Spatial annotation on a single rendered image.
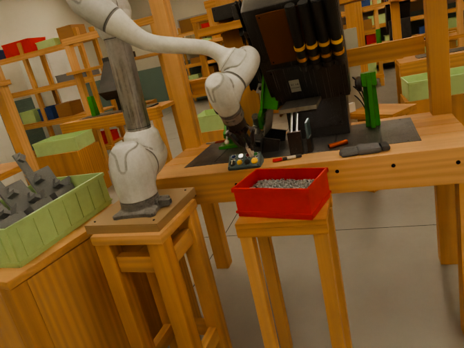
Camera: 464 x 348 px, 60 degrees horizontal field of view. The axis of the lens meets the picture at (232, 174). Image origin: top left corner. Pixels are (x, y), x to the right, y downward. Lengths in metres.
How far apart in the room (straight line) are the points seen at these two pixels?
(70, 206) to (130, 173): 0.51
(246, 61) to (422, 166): 0.79
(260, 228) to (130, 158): 0.55
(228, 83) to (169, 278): 0.75
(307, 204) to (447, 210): 1.22
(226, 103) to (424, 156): 0.79
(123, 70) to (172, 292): 0.89
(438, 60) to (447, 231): 0.94
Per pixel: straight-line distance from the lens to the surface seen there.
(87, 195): 2.05
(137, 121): 1.71
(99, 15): 1.53
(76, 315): 1.95
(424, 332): 2.19
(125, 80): 1.69
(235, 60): 1.52
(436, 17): 2.23
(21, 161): 2.22
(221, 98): 1.43
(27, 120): 8.25
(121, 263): 1.67
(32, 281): 1.78
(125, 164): 1.54
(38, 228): 1.84
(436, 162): 1.72
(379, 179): 1.72
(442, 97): 2.28
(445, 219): 2.51
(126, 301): 1.75
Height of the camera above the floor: 1.43
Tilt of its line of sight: 18 degrees down
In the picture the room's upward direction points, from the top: 13 degrees counter-clockwise
